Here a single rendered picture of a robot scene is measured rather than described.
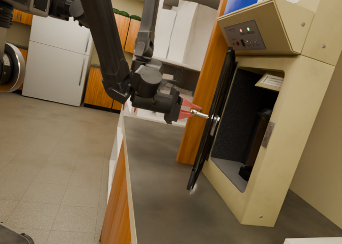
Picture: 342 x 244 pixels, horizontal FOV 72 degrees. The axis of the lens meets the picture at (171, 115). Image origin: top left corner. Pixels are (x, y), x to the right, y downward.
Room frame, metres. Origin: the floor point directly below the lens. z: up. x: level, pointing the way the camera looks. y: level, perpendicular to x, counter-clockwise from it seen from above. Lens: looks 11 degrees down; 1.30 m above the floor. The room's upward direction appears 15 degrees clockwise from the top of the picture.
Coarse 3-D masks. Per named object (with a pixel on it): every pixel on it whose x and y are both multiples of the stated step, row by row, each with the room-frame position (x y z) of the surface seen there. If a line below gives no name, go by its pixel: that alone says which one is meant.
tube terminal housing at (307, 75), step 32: (320, 0) 0.60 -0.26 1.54; (320, 32) 0.61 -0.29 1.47; (256, 64) 0.76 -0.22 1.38; (288, 64) 0.63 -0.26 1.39; (320, 64) 0.62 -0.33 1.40; (288, 96) 0.60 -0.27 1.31; (320, 96) 0.63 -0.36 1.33; (288, 128) 0.61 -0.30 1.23; (256, 160) 0.62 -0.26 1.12; (288, 160) 0.62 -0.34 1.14; (224, 192) 0.72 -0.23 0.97; (256, 192) 0.60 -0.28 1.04; (256, 224) 0.61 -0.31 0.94
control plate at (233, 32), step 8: (240, 24) 0.74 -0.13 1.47; (248, 24) 0.70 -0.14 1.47; (232, 32) 0.81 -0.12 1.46; (240, 32) 0.76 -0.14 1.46; (248, 32) 0.72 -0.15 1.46; (256, 32) 0.69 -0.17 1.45; (232, 40) 0.84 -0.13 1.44; (248, 40) 0.74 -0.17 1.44; (240, 48) 0.81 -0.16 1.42; (248, 48) 0.77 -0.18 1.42; (256, 48) 0.73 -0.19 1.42; (264, 48) 0.69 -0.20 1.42
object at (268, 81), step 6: (270, 72) 0.74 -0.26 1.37; (276, 72) 0.72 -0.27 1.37; (264, 78) 0.74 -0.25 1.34; (270, 78) 0.72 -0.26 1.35; (276, 78) 0.71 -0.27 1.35; (282, 78) 0.70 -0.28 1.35; (258, 84) 0.75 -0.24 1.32; (264, 84) 0.72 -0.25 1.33; (270, 84) 0.71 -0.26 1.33; (276, 84) 0.70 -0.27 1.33; (270, 90) 0.84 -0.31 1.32; (276, 90) 0.69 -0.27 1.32
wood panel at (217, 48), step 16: (224, 0) 0.93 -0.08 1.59; (208, 48) 0.94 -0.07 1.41; (224, 48) 0.95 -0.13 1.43; (208, 64) 0.93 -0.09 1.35; (208, 80) 0.94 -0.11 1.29; (208, 96) 0.94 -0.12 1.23; (208, 112) 0.95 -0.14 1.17; (192, 128) 0.94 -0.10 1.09; (192, 144) 0.94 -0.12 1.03; (192, 160) 0.95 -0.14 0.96
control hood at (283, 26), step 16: (272, 0) 0.58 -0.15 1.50; (224, 16) 0.81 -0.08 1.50; (240, 16) 0.72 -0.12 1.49; (256, 16) 0.65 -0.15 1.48; (272, 16) 0.60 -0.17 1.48; (288, 16) 0.58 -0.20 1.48; (304, 16) 0.59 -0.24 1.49; (224, 32) 0.86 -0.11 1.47; (272, 32) 0.63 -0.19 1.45; (288, 32) 0.59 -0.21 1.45; (304, 32) 0.60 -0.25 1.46; (272, 48) 0.66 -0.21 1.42; (288, 48) 0.60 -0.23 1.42
